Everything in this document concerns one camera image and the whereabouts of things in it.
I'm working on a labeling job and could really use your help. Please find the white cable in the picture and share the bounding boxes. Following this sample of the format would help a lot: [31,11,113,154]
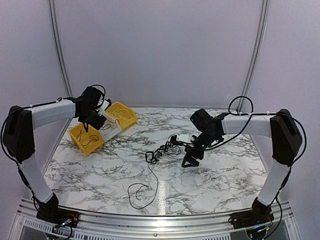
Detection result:
[109,106,135,127]

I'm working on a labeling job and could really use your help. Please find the aluminium front rail frame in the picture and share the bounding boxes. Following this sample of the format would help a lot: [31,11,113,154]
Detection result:
[8,198,301,240]

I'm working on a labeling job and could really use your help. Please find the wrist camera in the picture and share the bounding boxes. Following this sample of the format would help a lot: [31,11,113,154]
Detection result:
[97,98,112,116]
[169,134,196,146]

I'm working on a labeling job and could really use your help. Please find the cable bundle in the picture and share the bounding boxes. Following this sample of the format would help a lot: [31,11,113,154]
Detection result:
[144,141,182,166]

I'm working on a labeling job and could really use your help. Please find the corner aluminium post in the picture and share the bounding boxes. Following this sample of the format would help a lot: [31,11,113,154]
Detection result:
[241,0,270,97]
[48,0,77,111]

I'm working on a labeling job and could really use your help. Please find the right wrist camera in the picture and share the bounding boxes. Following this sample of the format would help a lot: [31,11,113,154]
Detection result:
[169,134,196,146]

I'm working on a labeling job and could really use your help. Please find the yellow bin far right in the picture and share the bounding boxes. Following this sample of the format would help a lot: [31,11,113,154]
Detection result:
[105,101,138,131]

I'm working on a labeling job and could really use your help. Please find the white translucent bin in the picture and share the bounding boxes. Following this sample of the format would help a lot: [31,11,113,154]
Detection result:
[99,112,123,143]

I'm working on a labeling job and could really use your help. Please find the yellow bin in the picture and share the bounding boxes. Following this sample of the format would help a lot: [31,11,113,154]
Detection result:
[67,124,105,156]
[105,101,138,131]

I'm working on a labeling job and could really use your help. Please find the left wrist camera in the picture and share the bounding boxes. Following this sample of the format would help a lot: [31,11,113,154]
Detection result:
[97,98,112,116]

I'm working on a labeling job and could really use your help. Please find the left corner aluminium post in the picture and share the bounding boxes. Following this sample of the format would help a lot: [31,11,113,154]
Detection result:
[48,0,77,111]

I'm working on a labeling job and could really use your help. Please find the black cable pulled up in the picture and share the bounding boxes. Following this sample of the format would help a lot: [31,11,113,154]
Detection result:
[100,119,119,131]

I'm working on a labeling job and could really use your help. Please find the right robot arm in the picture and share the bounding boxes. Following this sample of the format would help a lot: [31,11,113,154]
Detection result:
[177,108,307,224]

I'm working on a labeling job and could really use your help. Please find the right corner aluminium post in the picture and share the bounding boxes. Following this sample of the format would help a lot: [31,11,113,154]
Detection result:
[241,0,270,97]

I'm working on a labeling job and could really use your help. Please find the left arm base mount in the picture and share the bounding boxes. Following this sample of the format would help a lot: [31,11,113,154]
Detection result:
[33,194,80,228]

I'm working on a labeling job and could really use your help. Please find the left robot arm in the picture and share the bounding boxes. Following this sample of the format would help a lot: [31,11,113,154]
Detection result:
[0,84,112,223]

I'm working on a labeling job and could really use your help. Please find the yellow bin near left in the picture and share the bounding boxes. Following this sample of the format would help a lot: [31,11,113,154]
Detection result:
[67,124,105,156]

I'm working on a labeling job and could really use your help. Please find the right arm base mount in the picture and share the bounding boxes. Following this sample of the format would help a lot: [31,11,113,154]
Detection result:
[228,197,274,229]

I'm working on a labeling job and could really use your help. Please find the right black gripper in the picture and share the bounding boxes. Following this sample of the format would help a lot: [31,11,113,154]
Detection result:
[181,130,219,168]

